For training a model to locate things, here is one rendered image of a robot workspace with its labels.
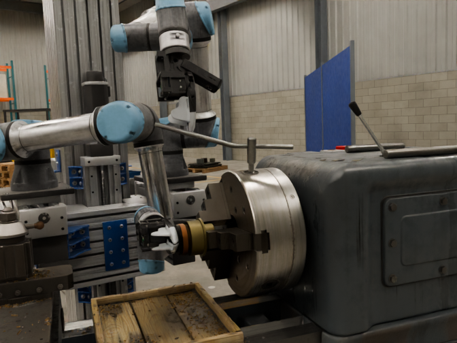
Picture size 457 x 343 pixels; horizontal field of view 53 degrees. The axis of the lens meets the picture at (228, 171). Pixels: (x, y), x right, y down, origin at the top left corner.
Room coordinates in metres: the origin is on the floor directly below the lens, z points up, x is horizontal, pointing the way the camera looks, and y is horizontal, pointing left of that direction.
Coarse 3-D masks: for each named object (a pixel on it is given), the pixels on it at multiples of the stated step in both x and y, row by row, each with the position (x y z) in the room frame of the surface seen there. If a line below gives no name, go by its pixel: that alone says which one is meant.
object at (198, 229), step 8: (184, 224) 1.11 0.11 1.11; (192, 224) 1.07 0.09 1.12; (200, 224) 1.07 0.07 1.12; (208, 224) 1.10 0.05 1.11; (184, 232) 1.05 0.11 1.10; (192, 232) 1.05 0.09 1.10; (200, 232) 1.06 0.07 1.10; (184, 240) 1.04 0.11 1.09; (192, 240) 1.05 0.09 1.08; (200, 240) 1.05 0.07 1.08; (184, 248) 1.05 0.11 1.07; (192, 248) 1.05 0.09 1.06; (200, 248) 1.06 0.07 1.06; (208, 248) 1.09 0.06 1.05
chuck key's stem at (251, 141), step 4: (248, 140) 1.09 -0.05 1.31; (252, 140) 1.09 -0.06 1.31; (248, 144) 1.09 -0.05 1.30; (252, 144) 1.09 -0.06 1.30; (248, 148) 1.09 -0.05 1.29; (252, 148) 1.09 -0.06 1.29; (248, 152) 1.09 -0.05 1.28; (252, 152) 1.09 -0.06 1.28; (248, 156) 1.10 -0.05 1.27; (252, 156) 1.09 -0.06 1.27; (248, 160) 1.10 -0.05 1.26; (252, 160) 1.09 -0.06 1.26; (248, 164) 1.11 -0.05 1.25; (252, 164) 1.10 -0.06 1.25; (248, 168) 1.11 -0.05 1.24; (252, 168) 1.10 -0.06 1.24; (248, 172) 1.11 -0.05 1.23; (252, 172) 1.10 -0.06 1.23
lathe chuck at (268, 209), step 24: (240, 192) 1.06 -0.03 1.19; (264, 192) 1.04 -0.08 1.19; (240, 216) 1.07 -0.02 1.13; (264, 216) 1.00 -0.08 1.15; (288, 216) 1.01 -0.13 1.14; (288, 240) 1.00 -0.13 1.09; (240, 264) 1.08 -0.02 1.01; (264, 264) 0.99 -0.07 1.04; (288, 264) 1.01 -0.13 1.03; (240, 288) 1.08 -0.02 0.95; (264, 288) 1.03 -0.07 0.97
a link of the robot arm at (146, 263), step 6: (138, 240) 1.29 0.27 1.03; (138, 246) 1.30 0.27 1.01; (156, 246) 1.29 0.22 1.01; (138, 252) 1.30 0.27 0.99; (144, 252) 1.28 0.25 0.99; (150, 252) 1.28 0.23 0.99; (156, 252) 1.29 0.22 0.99; (162, 252) 1.31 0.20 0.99; (138, 258) 1.30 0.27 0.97; (144, 258) 1.28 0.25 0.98; (150, 258) 1.28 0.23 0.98; (156, 258) 1.29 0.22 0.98; (162, 258) 1.30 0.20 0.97; (144, 264) 1.28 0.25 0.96; (150, 264) 1.28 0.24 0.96; (156, 264) 1.29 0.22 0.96; (162, 264) 1.30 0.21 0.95; (144, 270) 1.28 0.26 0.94; (150, 270) 1.28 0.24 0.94; (156, 270) 1.29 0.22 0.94; (162, 270) 1.30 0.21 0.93
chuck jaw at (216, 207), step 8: (208, 184) 1.17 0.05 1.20; (216, 184) 1.17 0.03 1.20; (208, 192) 1.17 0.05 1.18; (216, 192) 1.16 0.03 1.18; (224, 192) 1.17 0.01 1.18; (208, 200) 1.14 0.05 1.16; (216, 200) 1.14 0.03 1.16; (224, 200) 1.15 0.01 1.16; (208, 208) 1.13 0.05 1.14; (216, 208) 1.13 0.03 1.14; (224, 208) 1.14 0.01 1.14; (200, 216) 1.11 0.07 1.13; (208, 216) 1.11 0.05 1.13; (216, 216) 1.12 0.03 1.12; (224, 216) 1.12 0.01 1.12; (232, 216) 1.13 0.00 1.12; (216, 224) 1.13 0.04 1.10; (224, 224) 1.15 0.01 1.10
